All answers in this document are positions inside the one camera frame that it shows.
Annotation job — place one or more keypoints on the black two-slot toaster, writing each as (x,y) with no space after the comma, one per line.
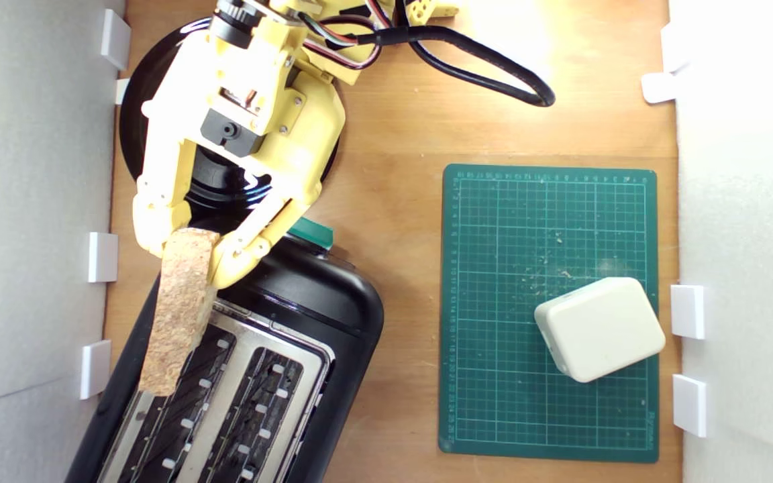
(319,315)

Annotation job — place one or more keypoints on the green cutting mat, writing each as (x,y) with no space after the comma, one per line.
(494,369)

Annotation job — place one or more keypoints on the white rounded block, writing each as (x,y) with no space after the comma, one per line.
(601,329)

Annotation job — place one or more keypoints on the white wall clip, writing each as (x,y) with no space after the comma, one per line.
(690,405)
(121,90)
(116,39)
(658,87)
(95,369)
(102,257)
(688,312)

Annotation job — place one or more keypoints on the green toaster lever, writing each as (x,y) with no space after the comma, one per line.
(316,233)

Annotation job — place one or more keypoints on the brown bread slice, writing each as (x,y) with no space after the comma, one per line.
(178,315)

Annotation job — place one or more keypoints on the yellow wrist camera box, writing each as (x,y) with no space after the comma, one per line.
(233,23)

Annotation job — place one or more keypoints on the black round plate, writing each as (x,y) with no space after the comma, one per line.
(222,182)

